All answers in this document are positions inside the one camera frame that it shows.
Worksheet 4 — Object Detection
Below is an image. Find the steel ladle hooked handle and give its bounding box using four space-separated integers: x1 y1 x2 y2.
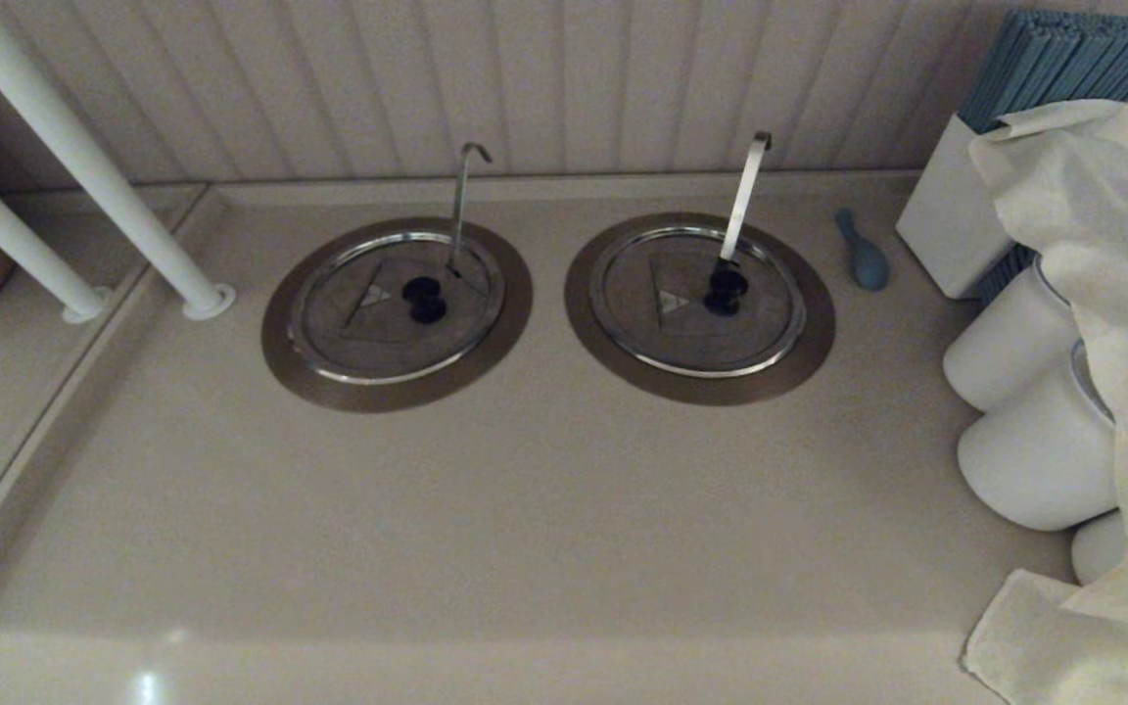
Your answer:
446 143 494 280
719 132 773 265

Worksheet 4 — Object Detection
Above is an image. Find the steel hinged lid black knob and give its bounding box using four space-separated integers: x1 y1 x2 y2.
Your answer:
588 225 808 379
287 230 506 385

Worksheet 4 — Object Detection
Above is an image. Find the small blue plastic spoon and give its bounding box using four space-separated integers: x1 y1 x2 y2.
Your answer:
835 208 891 293

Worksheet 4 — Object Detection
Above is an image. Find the white rectangular holder box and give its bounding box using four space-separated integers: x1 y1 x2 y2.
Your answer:
895 113 1015 301

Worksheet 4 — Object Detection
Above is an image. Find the white cylindrical jar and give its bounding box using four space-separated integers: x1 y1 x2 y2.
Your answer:
957 341 1125 533
1071 509 1128 587
943 257 1084 412

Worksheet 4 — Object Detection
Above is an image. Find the blue ridged packet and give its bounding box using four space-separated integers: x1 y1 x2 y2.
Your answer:
975 243 1037 306

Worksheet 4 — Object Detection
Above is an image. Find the cream cloth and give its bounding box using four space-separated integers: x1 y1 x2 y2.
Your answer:
961 98 1128 705

